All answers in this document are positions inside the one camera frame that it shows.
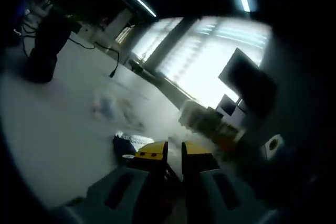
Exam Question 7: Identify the black table cables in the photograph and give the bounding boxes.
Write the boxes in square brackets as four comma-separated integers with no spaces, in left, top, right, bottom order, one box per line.
[14,16,53,58]

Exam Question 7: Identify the black barcode scanner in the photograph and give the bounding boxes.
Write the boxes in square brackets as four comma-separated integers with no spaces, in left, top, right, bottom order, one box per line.
[26,7,72,84]

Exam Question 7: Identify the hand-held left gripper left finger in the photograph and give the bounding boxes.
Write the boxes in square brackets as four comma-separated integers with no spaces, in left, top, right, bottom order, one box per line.
[52,141,169,224]

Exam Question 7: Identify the white box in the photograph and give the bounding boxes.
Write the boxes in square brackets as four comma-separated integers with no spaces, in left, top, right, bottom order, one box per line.
[215,94,248,125]

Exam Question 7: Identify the narrow window with blinds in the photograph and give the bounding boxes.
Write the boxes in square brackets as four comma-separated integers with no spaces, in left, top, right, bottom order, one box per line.
[130,17,184,64]

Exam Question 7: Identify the green black sheet goods packet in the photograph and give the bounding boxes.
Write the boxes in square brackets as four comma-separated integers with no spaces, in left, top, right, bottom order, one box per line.
[112,133,155,168]

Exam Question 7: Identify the white table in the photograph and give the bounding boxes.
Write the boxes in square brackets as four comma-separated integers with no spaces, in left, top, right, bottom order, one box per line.
[0,37,263,209]

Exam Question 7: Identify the black monitor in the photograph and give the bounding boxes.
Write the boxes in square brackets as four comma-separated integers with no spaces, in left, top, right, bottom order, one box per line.
[218,47,279,116]

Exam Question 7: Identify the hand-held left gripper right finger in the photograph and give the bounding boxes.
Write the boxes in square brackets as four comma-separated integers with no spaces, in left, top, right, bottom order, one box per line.
[181,142,287,224]

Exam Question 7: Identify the black gooseneck cable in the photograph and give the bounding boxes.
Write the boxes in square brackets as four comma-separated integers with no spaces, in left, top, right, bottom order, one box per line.
[68,37,120,79]

